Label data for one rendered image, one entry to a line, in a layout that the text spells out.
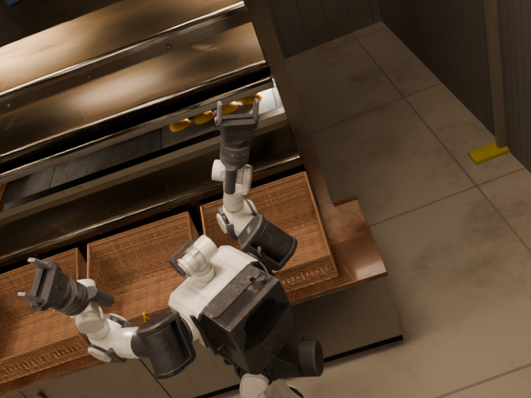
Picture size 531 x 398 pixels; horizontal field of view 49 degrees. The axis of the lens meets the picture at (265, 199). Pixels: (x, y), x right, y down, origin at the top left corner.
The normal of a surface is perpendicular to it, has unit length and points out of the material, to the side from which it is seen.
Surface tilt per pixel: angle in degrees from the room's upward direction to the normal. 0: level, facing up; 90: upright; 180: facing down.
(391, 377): 0
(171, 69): 70
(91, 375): 90
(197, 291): 0
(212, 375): 90
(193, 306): 0
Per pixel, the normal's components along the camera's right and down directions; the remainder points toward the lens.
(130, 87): 0.00, 0.33
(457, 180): -0.31, -0.72
